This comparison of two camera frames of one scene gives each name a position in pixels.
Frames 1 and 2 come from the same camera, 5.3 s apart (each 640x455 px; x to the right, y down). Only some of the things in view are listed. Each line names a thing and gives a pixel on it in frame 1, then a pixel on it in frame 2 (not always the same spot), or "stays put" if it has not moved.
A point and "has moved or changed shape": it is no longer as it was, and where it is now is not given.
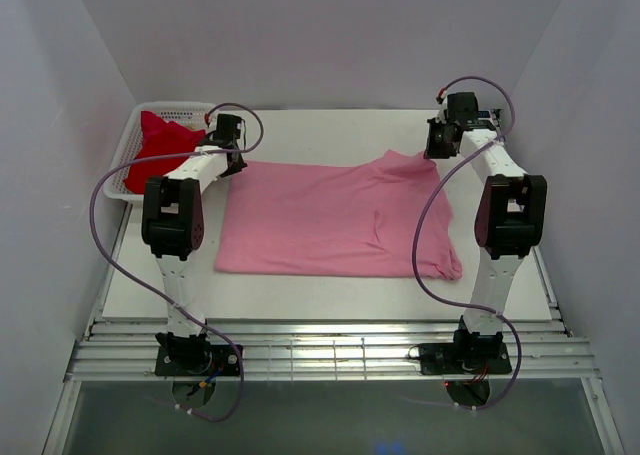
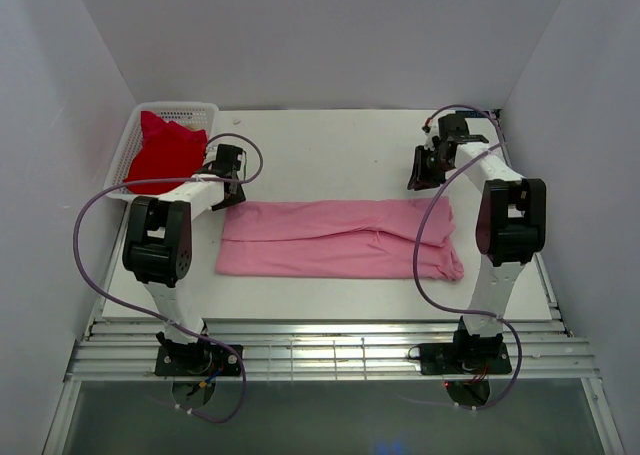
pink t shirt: x=351 y=218 has moved or changed shape
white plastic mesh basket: x=186 y=114 stays put
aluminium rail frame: x=321 y=349 stays put
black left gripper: x=238 y=166 → x=238 y=198
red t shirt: x=160 y=138 stays put
